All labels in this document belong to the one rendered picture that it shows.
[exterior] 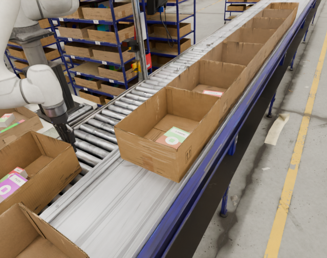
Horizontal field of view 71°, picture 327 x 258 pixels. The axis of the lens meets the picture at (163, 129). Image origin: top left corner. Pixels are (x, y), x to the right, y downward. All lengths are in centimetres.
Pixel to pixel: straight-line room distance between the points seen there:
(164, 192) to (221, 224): 102
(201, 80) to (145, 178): 83
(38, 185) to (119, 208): 38
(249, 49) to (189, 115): 79
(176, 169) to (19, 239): 53
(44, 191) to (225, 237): 121
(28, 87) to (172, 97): 63
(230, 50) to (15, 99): 139
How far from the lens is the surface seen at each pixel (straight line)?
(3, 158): 131
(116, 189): 91
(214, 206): 116
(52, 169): 110
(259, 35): 217
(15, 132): 160
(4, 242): 84
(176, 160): 81
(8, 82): 105
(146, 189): 89
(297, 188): 219
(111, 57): 254
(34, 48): 162
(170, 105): 121
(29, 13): 155
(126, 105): 166
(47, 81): 100
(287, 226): 195
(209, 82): 151
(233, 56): 184
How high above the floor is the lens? 157
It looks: 37 degrees down
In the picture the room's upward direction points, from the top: 6 degrees counter-clockwise
